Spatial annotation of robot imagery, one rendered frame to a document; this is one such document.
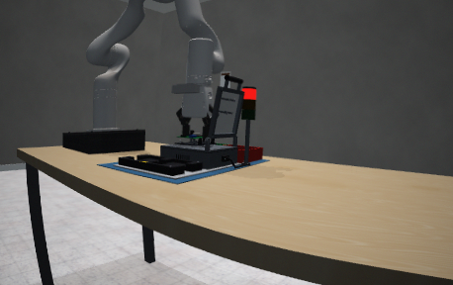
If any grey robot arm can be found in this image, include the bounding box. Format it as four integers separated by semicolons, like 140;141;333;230
86;0;225;132

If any green circuit board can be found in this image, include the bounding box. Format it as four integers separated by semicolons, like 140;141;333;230
176;134;202;139

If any red bin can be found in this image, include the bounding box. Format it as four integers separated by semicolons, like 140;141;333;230
226;144;263;163

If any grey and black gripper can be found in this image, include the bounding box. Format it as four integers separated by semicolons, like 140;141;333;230
176;85;214;140

